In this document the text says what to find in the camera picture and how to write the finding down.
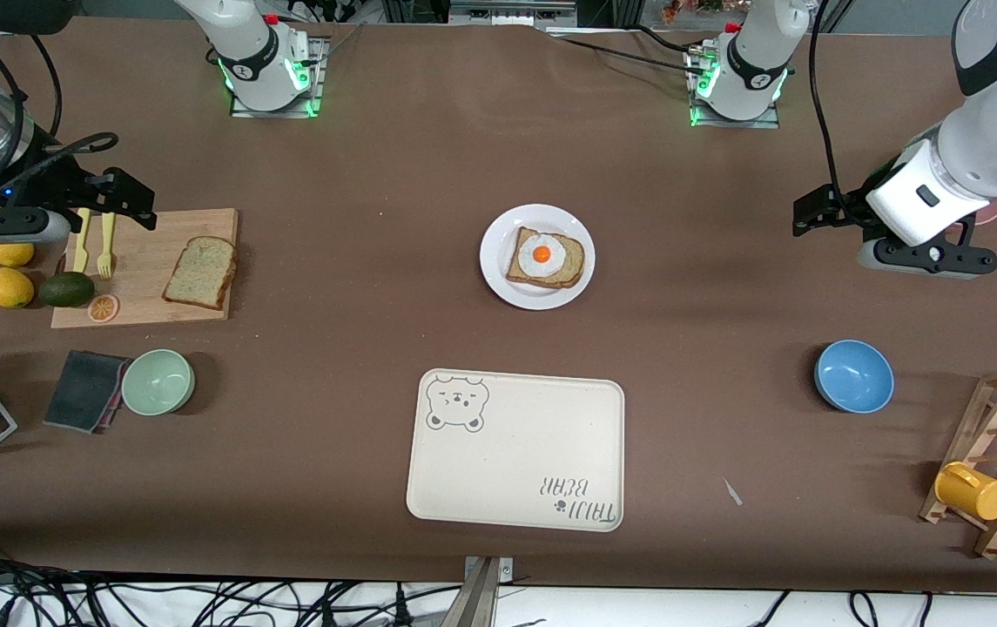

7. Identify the large brown bread slice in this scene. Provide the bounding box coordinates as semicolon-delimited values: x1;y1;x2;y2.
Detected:
161;236;239;312

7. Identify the white round plate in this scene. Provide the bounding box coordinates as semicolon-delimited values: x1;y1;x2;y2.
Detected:
479;204;596;312

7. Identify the wooden cutting board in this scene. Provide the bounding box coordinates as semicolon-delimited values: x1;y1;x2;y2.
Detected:
51;207;239;330

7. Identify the yellow plastic fork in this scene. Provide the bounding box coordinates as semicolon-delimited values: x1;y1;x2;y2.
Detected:
97;212;117;280

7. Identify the yellow plastic knife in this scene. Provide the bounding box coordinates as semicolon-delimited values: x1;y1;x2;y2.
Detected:
71;207;91;273

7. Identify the dark green avocado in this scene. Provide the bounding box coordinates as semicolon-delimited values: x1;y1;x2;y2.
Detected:
37;272;96;308

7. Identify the pink bowl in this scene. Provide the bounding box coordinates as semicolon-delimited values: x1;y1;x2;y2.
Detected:
953;192;997;229

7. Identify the blue bowl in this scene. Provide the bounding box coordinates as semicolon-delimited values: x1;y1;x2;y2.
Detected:
814;340;895;414

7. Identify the pale green bowl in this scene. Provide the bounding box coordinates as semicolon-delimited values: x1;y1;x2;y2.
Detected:
121;349;196;416

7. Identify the dark grey folded cloth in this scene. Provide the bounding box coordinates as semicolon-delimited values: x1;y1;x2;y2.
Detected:
43;350;131;434

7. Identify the small toasted bread slice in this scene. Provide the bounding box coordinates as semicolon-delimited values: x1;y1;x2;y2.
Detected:
506;226;587;290

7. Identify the fried egg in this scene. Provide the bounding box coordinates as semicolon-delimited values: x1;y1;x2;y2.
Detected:
517;232;567;280

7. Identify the yellow mug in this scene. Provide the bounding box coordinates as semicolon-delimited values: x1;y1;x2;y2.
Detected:
934;462;997;522

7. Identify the beige bear print tray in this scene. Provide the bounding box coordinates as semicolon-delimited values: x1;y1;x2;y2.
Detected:
406;368;626;532

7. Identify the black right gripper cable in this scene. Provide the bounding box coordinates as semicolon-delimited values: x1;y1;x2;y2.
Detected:
0;35;121;203

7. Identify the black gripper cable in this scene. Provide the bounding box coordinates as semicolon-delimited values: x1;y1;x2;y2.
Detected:
0;35;121;203
808;0;856;224

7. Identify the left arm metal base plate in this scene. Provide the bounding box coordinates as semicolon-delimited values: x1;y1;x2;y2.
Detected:
685;45;783;130

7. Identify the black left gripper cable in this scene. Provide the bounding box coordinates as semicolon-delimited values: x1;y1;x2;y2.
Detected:
808;0;856;224

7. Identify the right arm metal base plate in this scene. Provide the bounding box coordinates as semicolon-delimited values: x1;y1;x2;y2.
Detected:
230;37;330;118

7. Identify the black table cable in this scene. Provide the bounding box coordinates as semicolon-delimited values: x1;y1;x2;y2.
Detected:
550;33;704;76
633;24;712;55
313;21;370;67

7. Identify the grey aluminium frame rail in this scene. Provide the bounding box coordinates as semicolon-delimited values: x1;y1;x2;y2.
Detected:
448;0;579;29

